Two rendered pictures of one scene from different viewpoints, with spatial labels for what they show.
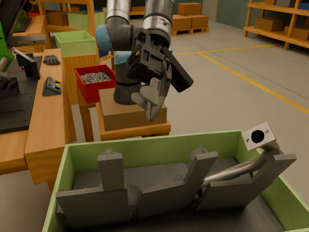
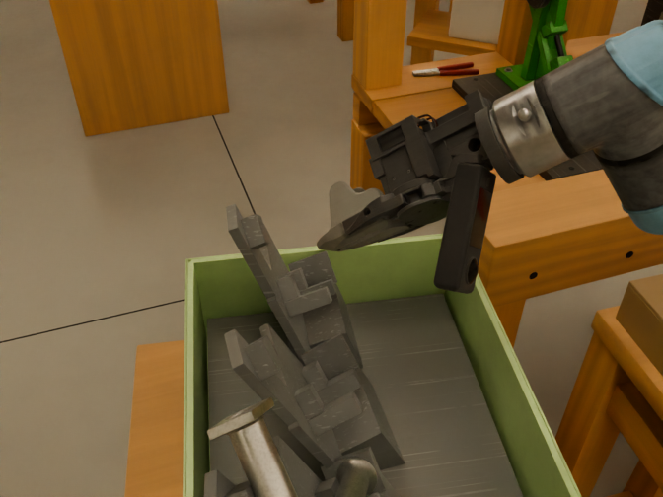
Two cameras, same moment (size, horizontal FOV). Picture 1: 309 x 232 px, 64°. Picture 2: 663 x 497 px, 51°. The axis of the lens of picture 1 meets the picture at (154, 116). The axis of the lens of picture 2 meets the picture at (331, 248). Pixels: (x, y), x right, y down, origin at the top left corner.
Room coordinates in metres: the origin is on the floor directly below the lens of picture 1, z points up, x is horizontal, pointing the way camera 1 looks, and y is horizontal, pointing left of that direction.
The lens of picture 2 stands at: (0.47, -0.53, 1.63)
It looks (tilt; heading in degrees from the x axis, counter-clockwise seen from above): 41 degrees down; 90
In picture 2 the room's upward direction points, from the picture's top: straight up
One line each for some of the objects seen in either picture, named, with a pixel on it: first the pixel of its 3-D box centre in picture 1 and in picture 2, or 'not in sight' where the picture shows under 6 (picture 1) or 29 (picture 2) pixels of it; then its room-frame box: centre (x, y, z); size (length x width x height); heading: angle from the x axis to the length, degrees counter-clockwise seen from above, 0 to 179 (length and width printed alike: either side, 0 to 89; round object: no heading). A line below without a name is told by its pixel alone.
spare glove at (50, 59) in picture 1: (50, 60); not in sight; (1.77, 0.75, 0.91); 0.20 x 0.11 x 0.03; 28
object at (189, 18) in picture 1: (184, 18); not in sight; (7.69, -0.87, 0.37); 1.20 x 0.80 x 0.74; 117
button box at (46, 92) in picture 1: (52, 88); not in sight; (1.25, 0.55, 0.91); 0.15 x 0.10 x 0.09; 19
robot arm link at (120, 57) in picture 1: (129, 64); not in sight; (1.08, 0.11, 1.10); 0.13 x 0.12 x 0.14; 90
